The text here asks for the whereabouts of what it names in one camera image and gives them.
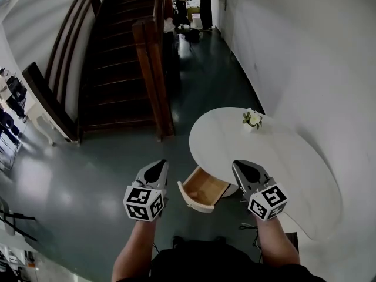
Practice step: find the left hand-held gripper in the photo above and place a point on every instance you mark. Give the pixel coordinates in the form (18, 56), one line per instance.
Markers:
(138, 204)

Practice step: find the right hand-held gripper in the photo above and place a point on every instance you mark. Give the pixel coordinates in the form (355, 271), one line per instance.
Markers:
(265, 204)

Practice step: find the large white wooden drawer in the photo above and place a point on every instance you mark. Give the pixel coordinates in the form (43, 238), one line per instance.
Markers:
(205, 184)

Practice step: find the person's right forearm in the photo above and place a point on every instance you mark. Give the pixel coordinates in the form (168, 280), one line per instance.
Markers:
(273, 242)

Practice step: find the person's left forearm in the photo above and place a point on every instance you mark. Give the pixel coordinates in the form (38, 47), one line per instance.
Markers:
(132, 251)

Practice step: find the white curved desk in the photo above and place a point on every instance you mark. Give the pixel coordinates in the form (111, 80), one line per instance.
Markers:
(288, 163)

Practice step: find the white potted flower plant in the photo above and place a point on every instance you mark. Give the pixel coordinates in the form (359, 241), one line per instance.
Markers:
(252, 119)

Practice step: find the person's black shoe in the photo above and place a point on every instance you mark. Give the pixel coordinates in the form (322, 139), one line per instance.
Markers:
(221, 239)
(177, 241)

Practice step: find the person's black clothing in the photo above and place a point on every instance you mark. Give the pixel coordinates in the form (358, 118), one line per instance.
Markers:
(220, 263)

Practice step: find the brown wooden stair banister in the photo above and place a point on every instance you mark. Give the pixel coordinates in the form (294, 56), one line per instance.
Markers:
(152, 78)

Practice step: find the dark wooden staircase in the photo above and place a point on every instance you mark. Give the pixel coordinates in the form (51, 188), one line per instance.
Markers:
(117, 69)

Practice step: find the black metal stand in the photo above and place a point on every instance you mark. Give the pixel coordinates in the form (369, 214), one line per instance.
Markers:
(14, 219)

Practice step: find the black bag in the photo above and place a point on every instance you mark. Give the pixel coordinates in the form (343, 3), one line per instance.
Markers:
(194, 34)

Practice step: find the black chair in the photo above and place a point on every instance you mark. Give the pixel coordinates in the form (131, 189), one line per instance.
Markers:
(17, 95)

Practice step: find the white storage box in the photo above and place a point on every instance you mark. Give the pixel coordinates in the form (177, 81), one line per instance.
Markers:
(196, 20)

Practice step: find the cluttered shelf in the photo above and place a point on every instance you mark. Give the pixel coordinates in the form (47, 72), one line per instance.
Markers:
(14, 263)

